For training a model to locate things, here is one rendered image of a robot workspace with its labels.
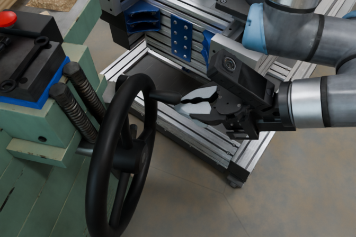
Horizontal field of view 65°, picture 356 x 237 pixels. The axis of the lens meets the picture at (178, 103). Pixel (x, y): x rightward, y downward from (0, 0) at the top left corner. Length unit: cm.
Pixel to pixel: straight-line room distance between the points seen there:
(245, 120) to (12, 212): 42
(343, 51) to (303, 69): 107
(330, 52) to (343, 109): 10
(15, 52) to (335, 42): 45
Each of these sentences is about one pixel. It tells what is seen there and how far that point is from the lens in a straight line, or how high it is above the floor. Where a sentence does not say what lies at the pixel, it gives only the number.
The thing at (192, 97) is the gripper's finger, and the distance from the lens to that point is 51.
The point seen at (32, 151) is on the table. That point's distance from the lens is 49.
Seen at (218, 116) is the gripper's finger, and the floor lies 88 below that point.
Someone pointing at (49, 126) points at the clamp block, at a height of 94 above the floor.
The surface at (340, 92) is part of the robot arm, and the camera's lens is 42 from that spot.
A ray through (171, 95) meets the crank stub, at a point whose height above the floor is 87.
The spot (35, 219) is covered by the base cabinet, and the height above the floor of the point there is 68.
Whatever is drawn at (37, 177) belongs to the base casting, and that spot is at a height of 75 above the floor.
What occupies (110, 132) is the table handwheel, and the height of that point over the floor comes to 95.
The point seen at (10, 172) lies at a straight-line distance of 54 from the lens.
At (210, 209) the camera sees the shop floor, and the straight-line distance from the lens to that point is 131.
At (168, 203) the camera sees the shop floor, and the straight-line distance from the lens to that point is 131.
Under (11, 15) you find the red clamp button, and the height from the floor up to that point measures 102.
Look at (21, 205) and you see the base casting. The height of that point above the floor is 75.
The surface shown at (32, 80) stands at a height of 100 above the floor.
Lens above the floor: 126
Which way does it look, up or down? 54 degrees down
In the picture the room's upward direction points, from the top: straight up
